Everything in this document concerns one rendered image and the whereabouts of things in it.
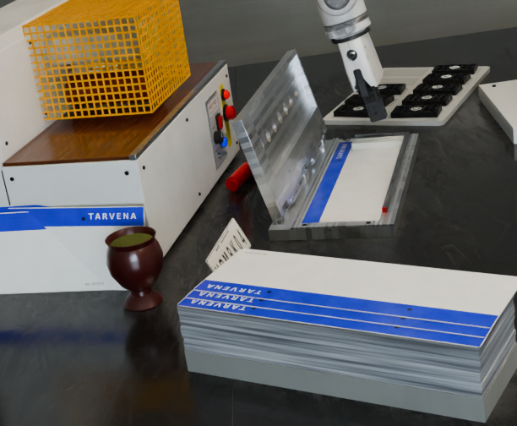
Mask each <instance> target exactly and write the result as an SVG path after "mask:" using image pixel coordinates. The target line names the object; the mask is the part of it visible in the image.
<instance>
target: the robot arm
mask: <svg viewBox="0 0 517 426"><path fill-rule="evenodd" d="M315 3H316V5H317V7H318V11H319V14H320V17H321V20H322V22H323V25H324V28H325V33H326V35H327V36H328V38H329V39H332V40H331V41H332V43H333V44H338V46H339V49H340V55H341V57H342V60H343V64H344V66H345V69H346V73H347V76H348V79H349V81H350V84H351V88H352V89H353V91H355V92H358V91H359V90H360V92H361V95H362V99H363V100H364V103H365V106H366V108H367V113H368V116H369V118H370V121H371V122H372V123H373V122H377V121H379V120H383V119H385V118H386V117H387V115H388V114H387V112H386V109H385V106H384V102H383V99H382V96H381V97H380V91H379V88H378V85H379V83H380V81H381V79H382V77H383V74H384V71H383V69H382V66H381V63H380V61H379V59H378V55H377V53H376V50H375V48H374V45H373V42H372V40H371V38H370V35H369V34H368V32H369V31H370V30H371V29H370V27H369V25H370V24H371V21H370V18H369V16H368V13H367V9H366V6H365V3H364V1H363V0H315Z"/></svg>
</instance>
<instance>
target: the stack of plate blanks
mask: <svg viewBox="0 0 517 426"><path fill-rule="evenodd" d="M177 311H178V313H179V318H180V324H181V327H180V330H181V333H182V337H183V339H184V342H183V343H184V348H185V350H184V352H185V357H186V361H187V366H188V371H191V372H195V373H201V374H210V375H214V376H220V377H225V378H229V379H234V380H244V381H248V382H253V383H259V384H263V385H272V386H278V387H282V388H287V389H293V390H297V391H306V392H312V393H316V394H321V395H326V396H335V397H340V398H345V399H350V400H355V401H364V402H369V403H374V404H379V405H384V406H389V407H398V408H403V409H408V410H413V411H418V412H427V413H432V414H437V415H442V416H447V417H452V418H461V419H466V420H471V421H476V422H481V423H485V422H486V421H487V419H488V417H489V416H490V414H491V412H492V410H493V409H494V407H495V406H496V404H497V402H498V400H499V398H500V396H501V395H502V394H503V391H504V389H505V388H506V386H507V384H508V383H509V381H510V379H511V378H512V376H513V374H514V372H515V370H516V369H517V342H515V335H516V329H515V328H514V312H515V311H514V296H513V298H512V300H511V301H510V303H509V305H508V306H507V308H506V309H505V310H504V312H503V313H502V315H501V317H500V318H499V320H498V322H497V323H496V325H495V326H494V327H493V329H492V330H491V332H490V334H489V335H488V337H485V338H478V337H472V336H460V335H454V334H447V333H441V332H434V331H428V330H416V329H409V328H403V327H397V326H390V325H378V324H372V323H365V322H359V321H352V320H346V319H334V318H328V317H321V316H315V315H308V314H296V313H290V312H283V311H277V310H270V309H259V308H252V307H246V306H239V305H233V304H226V303H214V302H208V301H202V300H195V299H189V298H186V297H185V298H184V299H183V300H182V301H180V302H179V303H178V304H177Z"/></svg>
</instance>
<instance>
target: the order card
mask: <svg viewBox="0 0 517 426"><path fill-rule="evenodd" d="M250 247H251V243H250V242H249V241H248V239H247V237H246V236H245V234H244V233H243V231H242V229H241V228H240V227H239V226H238V224H237V222H236V221H235V219H234V218H232V219H231V220H230V222H229V223H228V225H227V227H226V229H225V230H224V232H223V233H222V234H221V236H220V238H219V240H218V241H217V243H216V245H215V246H214V247H213V249H212V251H211V252H210V254H209V256H208V258H207V259H206V261H205V262H206V264H207V265H208V266H209V268H210V269H211V270H212V272H214V271H215V270H216V269H218V268H219V267H220V266H221V265H223V264H224V263H225V262H226V261H227V260H229V259H230V257H232V256H233V255H234V254H235V253H236V252H237V251H239V250H240V249H250Z"/></svg>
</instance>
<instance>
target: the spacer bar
mask: <svg viewBox="0 0 517 426"><path fill-rule="evenodd" d="M403 139H404V135H403V136H389V137H374V138H359V139H353V141H352V143H351V148H352V149H353V150H357V149H372V148H388V147H401V145H402V142H403Z"/></svg>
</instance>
